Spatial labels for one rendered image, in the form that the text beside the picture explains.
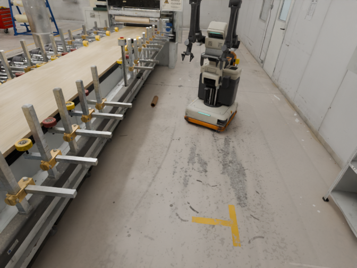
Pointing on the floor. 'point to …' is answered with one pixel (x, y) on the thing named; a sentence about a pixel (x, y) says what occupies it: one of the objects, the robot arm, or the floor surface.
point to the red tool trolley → (5, 19)
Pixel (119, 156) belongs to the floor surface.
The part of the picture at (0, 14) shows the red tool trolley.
